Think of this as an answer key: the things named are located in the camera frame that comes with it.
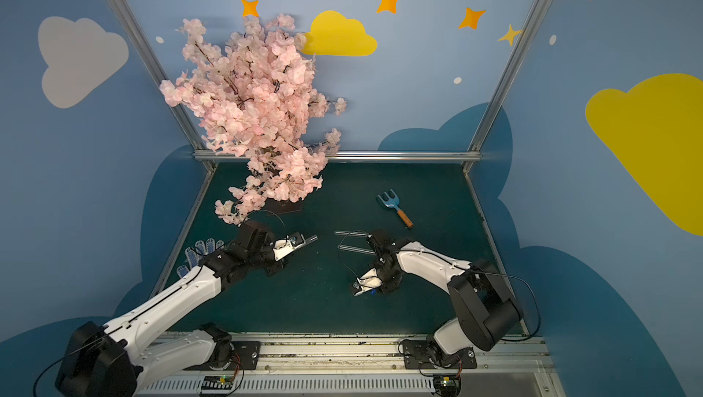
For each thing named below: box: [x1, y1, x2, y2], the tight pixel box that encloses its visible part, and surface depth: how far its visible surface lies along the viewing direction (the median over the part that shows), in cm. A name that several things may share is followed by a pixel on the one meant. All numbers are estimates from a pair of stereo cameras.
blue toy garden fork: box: [377, 189, 414, 228], surface depth 109 cm
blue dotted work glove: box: [176, 237, 225, 279], surface depth 95 cm
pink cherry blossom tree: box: [160, 14, 348, 226], surface depth 72 cm
